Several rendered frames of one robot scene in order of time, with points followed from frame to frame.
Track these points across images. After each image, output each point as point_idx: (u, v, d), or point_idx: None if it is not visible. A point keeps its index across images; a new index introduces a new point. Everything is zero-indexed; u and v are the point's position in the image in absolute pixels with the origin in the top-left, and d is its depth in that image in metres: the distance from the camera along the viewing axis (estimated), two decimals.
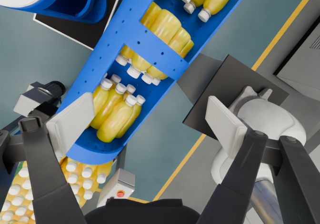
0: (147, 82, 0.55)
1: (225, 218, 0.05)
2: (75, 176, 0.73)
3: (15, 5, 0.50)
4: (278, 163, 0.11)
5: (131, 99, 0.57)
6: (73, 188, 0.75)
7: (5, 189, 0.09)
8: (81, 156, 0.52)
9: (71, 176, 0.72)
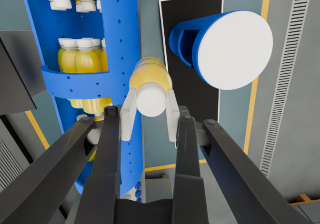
0: (64, 40, 0.44)
1: (192, 202, 0.06)
2: (149, 114, 0.21)
3: (217, 21, 0.53)
4: (202, 143, 0.13)
5: (62, 5, 0.41)
6: None
7: (80, 167, 0.11)
8: None
9: (160, 112, 0.21)
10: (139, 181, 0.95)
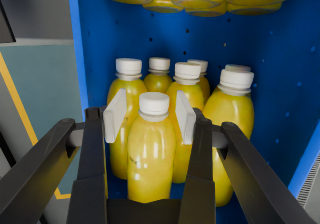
0: None
1: (200, 205, 0.06)
2: (152, 106, 0.19)
3: None
4: (220, 146, 0.13)
5: None
6: None
7: (63, 170, 0.10)
8: None
9: (165, 104, 0.19)
10: None
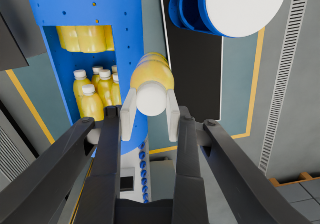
0: None
1: (192, 202, 0.06)
2: (85, 90, 0.53)
3: None
4: (202, 143, 0.13)
5: None
6: None
7: (80, 168, 0.11)
8: None
9: (90, 88, 0.53)
10: (143, 151, 0.91)
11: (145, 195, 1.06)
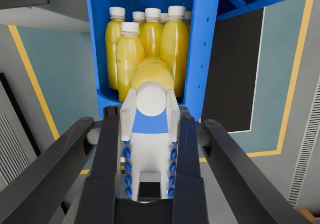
0: None
1: (192, 203, 0.06)
2: (127, 25, 0.35)
3: None
4: (202, 143, 0.13)
5: None
6: None
7: (80, 168, 0.11)
8: None
9: (134, 25, 0.35)
10: (176, 149, 0.69)
11: None
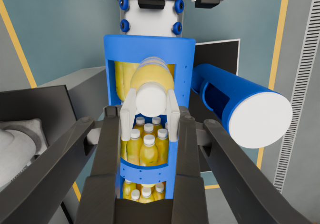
0: (132, 134, 0.59)
1: (192, 202, 0.06)
2: (134, 198, 0.71)
3: (247, 100, 0.66)
4: (202, 143, 0.13)
5: (135, 113, 0.56)
6: None
7: (80, 168, 0.11)
8: (145, 49, 0.39)
9: (137, 196, 0.71)
10: None
11: None
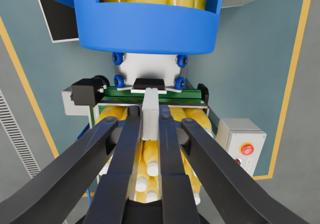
0: None
1: (181, 201, 0.06)
2: None
3: None
4: (180, 141, 0.13)
5: None
6: None
7: (100, 166, 0.11)
8: (152, 32, 0.22)
9: None
10: None
11: None
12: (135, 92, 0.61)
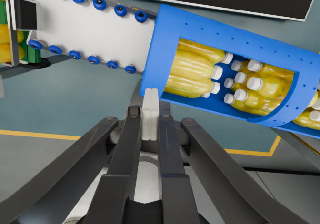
0: (239, 98, 0.55)
1: (181, 201, 0.06)
2: None
3: None
4: (180, 141, 0.13)
5: (218, 88, 0.53)
6: None
7: (100, 166, 0.11)
8: (157, 65, 0.40)
9: None
10: None
11: None
12: None
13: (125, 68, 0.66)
